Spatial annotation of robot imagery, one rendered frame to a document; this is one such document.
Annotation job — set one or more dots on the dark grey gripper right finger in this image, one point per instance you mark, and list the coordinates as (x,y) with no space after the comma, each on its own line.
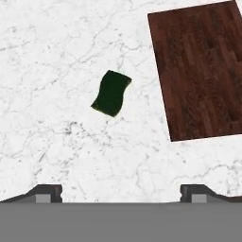
(195,190)

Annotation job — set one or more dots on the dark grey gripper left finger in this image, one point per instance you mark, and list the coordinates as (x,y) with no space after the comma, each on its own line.
(47,190)

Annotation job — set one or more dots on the dark green sponge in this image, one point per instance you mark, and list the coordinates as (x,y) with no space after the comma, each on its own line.
(111,93)

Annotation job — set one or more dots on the dark brown wooden cutting board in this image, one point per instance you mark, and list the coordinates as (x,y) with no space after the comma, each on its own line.
(198,71)

